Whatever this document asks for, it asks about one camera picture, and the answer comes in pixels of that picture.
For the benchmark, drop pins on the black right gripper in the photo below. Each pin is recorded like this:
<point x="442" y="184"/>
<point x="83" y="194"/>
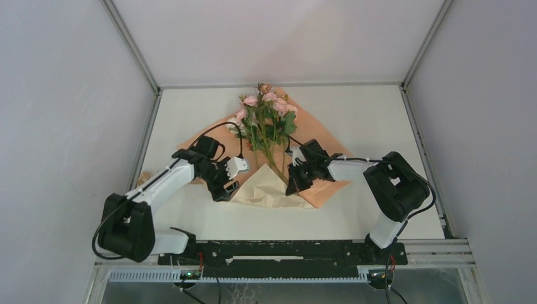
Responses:
<point x="296" y="184"/>

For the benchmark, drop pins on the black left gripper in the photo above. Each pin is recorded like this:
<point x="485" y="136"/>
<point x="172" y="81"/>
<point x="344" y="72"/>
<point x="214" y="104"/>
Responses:
<point x="218" y="192"/>

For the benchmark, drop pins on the brown wrapping paper sheet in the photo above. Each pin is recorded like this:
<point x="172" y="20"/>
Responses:
<point x="261" y="186"/>

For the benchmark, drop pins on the pink fake rose stem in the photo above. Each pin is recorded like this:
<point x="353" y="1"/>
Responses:
<point x="274" y="122"/>

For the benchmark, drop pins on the pink fake rose sprig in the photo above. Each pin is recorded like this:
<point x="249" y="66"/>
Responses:
<point x="249" y="126"/>

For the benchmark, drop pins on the tan ribbon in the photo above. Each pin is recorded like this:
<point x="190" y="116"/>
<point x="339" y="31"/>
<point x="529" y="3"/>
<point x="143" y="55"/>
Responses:
<point x="144" y="177"/>

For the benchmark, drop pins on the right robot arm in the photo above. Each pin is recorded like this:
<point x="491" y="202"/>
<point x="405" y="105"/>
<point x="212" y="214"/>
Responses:
<point x="399" y="191"/>

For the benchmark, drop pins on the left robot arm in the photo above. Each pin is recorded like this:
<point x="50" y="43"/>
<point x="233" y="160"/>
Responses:
<point x="127" y="227"/>

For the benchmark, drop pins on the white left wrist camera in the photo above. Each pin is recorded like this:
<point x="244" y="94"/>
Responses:
<point x="235" y="166"/>

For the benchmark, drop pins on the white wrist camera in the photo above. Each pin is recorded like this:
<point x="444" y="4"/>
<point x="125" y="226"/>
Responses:
<point x="235" y="166"/>
<point x="297" y="156"/>

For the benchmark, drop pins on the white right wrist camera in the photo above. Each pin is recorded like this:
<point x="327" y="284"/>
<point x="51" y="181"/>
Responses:
<point x="297" y="156"/>

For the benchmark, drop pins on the black mounting base rail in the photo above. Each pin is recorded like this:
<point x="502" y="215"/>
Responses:
<point x="258" y="268"/>

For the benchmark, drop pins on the white slotted cable duct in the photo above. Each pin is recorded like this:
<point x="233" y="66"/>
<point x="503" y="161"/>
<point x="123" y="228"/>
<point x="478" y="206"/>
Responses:
<point x="168" y="275"/>

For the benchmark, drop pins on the aluminium frame rail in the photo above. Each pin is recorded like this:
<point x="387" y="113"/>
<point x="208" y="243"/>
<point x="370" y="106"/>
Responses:
<point x="414" y="253"/>

